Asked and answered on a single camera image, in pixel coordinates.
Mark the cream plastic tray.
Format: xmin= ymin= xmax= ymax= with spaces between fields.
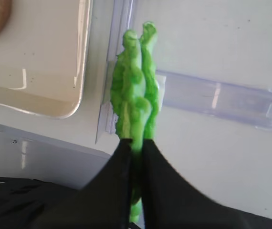
xmin=0 ymin=0 xmax=93 ymax=118

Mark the green lettuce leaf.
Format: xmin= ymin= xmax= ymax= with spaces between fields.
xmin=111 ymin=30 xmax=154 ymax=223
xmin=139 ymin=21 xmax=159 ymax=139

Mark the clear acrylic holder rack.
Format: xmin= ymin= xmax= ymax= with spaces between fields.
xmin=0 ymin=0 xmax=272 ymax=191

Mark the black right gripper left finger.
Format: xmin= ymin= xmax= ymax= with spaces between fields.
xmin=0 ymin=139 xmax=132 ymax=229

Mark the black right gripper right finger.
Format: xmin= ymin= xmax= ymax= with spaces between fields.
xmin=142 ymin=140 xmax=272 ymax=229

